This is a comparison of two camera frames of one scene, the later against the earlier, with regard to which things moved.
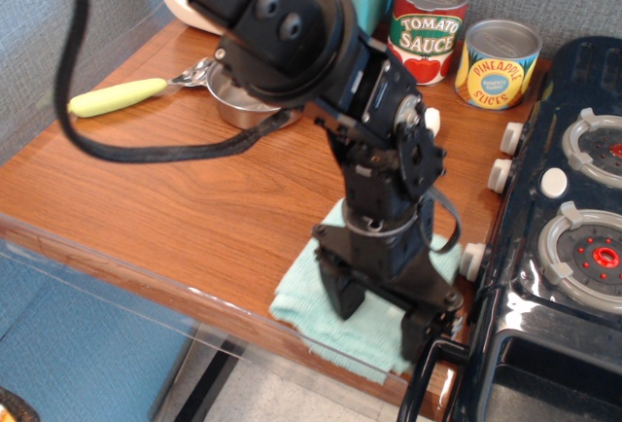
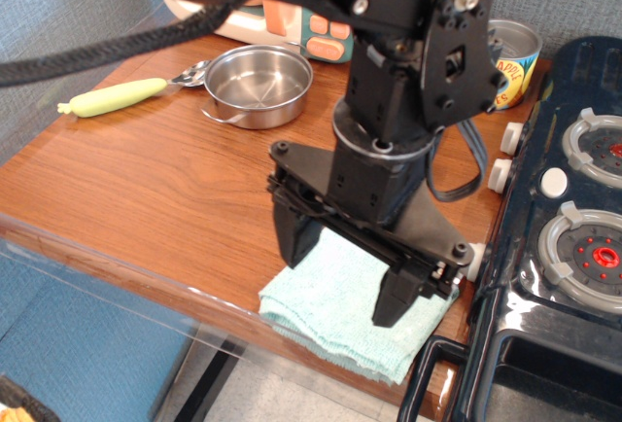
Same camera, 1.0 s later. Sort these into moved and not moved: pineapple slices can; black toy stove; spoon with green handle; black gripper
Moved: black gripper
Not moved: black toy stove; spoon with green handle; pineapple slices can
